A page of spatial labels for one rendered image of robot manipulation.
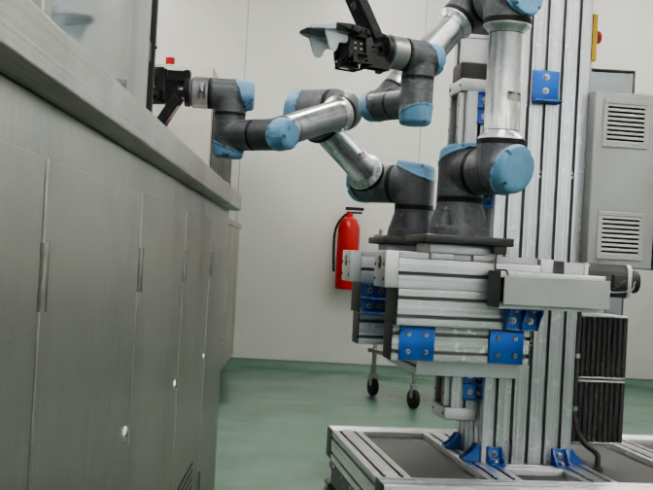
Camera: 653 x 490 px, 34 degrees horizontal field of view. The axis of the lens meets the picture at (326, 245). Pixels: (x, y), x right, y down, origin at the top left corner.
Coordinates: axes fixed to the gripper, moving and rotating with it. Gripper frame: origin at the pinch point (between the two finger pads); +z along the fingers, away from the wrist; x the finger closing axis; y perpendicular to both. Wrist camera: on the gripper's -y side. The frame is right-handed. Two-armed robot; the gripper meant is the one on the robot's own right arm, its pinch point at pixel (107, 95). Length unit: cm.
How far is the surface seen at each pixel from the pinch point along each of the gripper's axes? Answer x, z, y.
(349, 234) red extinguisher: -427, -77, -21
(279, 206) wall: -444, -31, -4
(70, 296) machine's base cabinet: 163, -29, -41
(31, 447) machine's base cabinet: 173, -29, -53
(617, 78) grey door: -444, -251, 94
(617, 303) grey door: -444, -259, -56
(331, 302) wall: -444, -69, -66
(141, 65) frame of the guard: 105, -25, -10
